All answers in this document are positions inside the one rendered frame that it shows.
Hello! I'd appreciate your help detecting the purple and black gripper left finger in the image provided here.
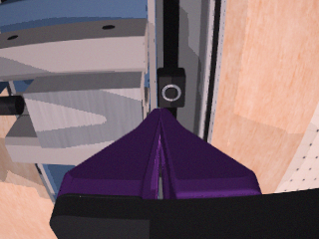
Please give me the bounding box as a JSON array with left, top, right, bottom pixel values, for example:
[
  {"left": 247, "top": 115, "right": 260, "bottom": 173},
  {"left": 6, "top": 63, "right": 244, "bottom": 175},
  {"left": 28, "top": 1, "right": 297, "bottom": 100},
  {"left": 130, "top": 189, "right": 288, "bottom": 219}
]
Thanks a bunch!
[{"left": 57, "top": 109, "right": 160, "bottom": 199}]

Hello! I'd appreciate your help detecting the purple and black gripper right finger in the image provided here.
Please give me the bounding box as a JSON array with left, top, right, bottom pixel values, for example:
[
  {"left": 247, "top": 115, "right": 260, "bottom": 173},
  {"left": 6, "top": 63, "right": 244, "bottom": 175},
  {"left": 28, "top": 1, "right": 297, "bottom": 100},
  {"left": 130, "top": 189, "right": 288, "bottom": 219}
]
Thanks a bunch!
[{"left": 160, "top": 108, "right": 262, "bottom": 199}]

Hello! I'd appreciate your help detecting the grey metal block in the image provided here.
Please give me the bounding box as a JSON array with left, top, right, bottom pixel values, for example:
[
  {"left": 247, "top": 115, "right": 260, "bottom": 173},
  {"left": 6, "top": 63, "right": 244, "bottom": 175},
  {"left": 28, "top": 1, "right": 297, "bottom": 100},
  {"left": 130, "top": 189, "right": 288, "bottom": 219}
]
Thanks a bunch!
[{"left": 23, "top": 72, "right": 147, "bottom": 148}]

